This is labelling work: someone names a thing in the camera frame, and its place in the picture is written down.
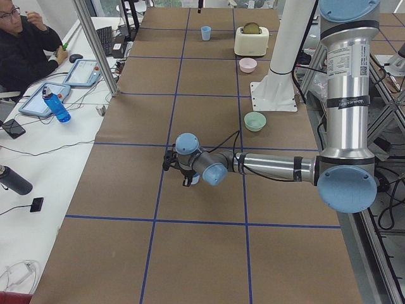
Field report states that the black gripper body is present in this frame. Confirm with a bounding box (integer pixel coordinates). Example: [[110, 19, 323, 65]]
[[180, 164, 196, 180]]

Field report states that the light blue cup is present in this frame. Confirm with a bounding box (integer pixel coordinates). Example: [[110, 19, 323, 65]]
[[190, 174, 200, 185], [201, 25, 211, 41]]

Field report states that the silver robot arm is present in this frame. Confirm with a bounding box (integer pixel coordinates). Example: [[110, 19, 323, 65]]
[[174, 1, 379, 213]]

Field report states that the toast slice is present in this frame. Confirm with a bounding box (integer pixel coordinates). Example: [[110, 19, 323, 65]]
[[242, 22, 260, 34]]

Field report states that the cream toaster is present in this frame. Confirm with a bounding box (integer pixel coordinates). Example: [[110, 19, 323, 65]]
[[234, 27, 270, 56]]

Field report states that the pink bowl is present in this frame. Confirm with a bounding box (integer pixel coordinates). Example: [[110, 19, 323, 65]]
[[239, 58, 258, 73]]

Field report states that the green bowl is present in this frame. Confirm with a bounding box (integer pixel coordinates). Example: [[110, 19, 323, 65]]
[[244, 111, 266, 132]]

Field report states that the black keyboard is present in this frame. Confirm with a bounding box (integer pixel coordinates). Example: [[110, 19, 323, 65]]
[[96, 26, 113, 56]]

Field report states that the far teach pendant tablet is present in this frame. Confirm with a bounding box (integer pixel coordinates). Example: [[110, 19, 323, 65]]
[[63, 59, 101, 87]]

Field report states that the teach pendant tablet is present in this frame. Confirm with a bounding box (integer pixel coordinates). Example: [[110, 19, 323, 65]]
[[63, 59, 101, 87], [18, 82, 71, 118]]

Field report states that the black computer mouse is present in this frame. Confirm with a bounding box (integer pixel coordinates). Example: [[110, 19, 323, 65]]
[[69, 54, 83, 63]]

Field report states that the blue water bottle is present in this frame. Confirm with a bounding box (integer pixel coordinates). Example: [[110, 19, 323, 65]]
[[42, 86, 71, 123]]

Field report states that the small black square pad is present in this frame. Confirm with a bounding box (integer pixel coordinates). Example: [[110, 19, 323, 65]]
[[30, 197, 44, 213]]

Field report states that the near teach pendant tablet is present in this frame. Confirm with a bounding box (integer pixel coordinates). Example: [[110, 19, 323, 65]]
[[18, 82, 71, 118]]

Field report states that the dark thermos bottle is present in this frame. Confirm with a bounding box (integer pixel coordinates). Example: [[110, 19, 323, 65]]
[[1, 165, 33, 195]]

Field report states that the seated person in black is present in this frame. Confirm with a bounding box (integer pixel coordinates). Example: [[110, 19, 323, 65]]
[[1, 1, 68, 101]]

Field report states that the black smartphone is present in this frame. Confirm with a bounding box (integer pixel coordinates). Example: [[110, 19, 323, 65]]
[[1, 118, 26, 139]]

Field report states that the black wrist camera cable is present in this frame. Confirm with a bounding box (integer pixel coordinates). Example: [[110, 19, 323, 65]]
[[208, 130, 298, 183]]

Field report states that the aluminium frame post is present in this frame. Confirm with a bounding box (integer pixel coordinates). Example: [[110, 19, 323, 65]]
[[72, 0, 118, 97]]

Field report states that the white cable bundle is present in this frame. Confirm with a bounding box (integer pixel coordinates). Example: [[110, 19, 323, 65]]
[[0, 259, 41, 294]]

